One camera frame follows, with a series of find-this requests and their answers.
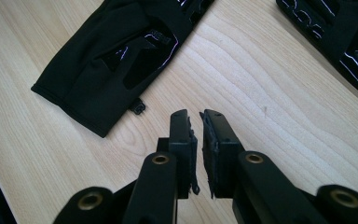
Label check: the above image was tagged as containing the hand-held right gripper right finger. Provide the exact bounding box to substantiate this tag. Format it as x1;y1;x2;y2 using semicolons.
200;108;246;200

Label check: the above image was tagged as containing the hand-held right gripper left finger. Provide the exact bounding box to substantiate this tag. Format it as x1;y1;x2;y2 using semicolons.
157;108;200;200

